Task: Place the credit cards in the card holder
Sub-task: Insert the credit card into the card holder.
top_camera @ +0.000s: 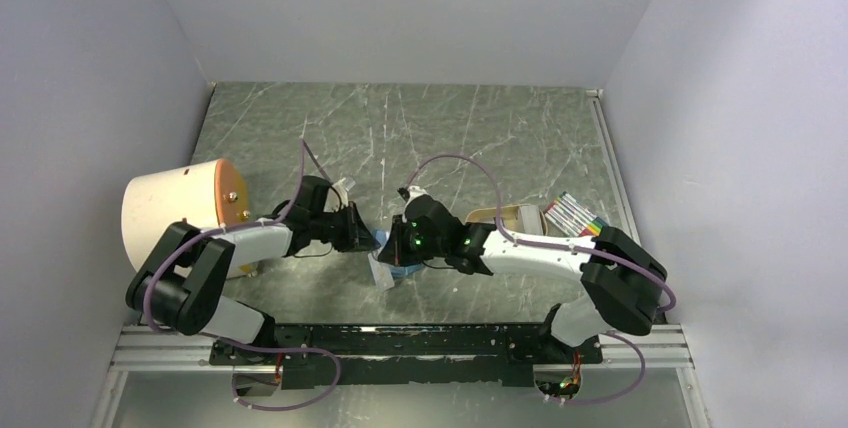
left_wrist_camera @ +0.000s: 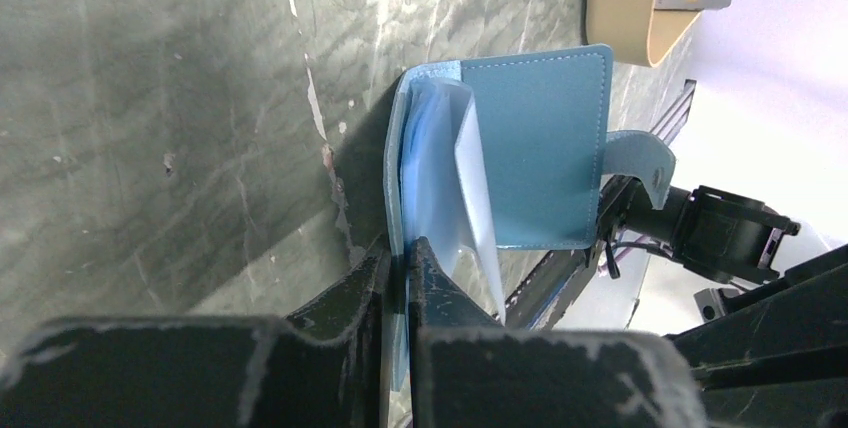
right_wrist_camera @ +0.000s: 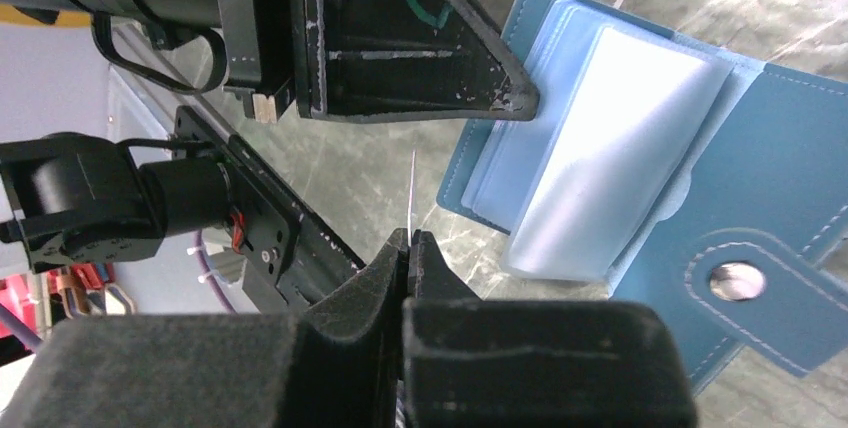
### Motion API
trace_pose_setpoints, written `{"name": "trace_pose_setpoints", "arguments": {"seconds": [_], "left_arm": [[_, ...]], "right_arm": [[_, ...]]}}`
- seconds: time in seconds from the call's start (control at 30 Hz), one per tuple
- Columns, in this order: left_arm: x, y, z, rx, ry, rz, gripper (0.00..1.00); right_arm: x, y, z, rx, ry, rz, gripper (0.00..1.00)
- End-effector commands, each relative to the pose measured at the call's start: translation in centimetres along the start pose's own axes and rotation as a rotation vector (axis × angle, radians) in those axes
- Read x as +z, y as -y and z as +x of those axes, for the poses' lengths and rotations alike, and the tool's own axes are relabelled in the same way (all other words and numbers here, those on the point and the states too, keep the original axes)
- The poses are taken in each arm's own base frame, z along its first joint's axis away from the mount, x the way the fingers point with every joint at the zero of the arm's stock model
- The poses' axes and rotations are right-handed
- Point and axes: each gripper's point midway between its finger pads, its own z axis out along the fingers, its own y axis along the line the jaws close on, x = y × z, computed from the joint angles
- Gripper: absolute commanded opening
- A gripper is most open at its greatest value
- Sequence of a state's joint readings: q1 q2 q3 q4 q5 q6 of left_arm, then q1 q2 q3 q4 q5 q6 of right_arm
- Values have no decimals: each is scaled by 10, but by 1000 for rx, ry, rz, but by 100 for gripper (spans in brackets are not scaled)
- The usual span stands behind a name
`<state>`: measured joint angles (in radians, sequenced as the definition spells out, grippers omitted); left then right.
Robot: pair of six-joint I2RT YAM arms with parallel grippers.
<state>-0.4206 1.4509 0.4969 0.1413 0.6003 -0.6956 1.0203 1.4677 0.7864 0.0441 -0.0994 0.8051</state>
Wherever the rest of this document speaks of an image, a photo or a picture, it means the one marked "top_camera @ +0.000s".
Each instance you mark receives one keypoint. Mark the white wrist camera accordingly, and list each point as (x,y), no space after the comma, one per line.
(342,188)
(411,193)

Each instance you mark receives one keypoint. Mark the credit cards stack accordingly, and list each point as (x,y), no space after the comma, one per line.
(531,220)

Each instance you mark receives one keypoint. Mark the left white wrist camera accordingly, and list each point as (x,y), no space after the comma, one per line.
(342,188)

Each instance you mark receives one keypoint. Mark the cream cylindrical container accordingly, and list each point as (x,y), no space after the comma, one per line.
(204,195)

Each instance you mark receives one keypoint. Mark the coloured marker pack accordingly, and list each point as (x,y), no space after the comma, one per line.
(572,218)

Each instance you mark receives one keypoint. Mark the tan card tray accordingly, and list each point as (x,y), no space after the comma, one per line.
(487,216)

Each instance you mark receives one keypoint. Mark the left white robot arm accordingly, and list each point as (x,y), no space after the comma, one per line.
(180,284)

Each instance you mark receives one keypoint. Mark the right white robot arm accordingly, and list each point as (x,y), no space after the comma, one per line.
(620,284)

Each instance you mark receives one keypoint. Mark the blue leather card holder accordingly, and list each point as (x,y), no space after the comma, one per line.
(398,272)

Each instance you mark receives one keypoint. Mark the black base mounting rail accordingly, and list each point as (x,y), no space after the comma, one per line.
(507,353)

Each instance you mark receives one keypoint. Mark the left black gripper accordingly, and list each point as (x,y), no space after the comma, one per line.
(357,236)

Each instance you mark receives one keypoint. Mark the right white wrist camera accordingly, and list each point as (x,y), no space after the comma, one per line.
(411,193)

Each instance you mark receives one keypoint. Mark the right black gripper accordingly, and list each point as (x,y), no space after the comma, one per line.
(394,252)

